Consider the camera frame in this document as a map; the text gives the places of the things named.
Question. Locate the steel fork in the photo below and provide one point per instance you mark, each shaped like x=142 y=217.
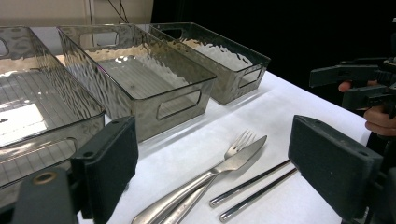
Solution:
x=241 y=143

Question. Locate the black curtain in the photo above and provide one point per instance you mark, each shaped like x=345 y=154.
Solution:
x=280 y=31

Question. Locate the white table sheet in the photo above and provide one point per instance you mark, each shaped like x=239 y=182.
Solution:
x=280 y=105

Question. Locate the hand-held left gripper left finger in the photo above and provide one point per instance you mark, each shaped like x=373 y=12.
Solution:
x=109 y=161

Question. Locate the steel chopstick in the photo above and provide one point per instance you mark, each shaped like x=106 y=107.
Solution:
x=258 y=195
x=249 y=183

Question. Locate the steel serrated knife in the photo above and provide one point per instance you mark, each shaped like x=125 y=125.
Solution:
x=236 y=160

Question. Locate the light wooden shelf unit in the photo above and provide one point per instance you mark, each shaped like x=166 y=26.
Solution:
x=46 y=11

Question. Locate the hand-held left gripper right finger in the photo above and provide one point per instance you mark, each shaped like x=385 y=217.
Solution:
x=333 y=168

